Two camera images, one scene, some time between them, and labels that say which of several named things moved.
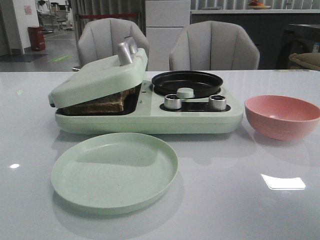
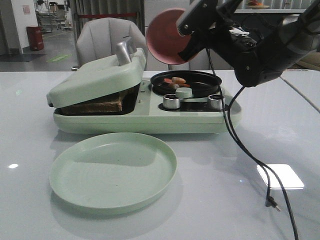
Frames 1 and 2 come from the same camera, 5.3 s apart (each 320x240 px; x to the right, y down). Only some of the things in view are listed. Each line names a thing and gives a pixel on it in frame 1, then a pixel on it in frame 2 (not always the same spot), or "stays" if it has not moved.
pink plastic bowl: [282, 117] -> [163, 37]
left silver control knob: [172, 101] stays
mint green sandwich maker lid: [93, 79] stays
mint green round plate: [112, 173] stays
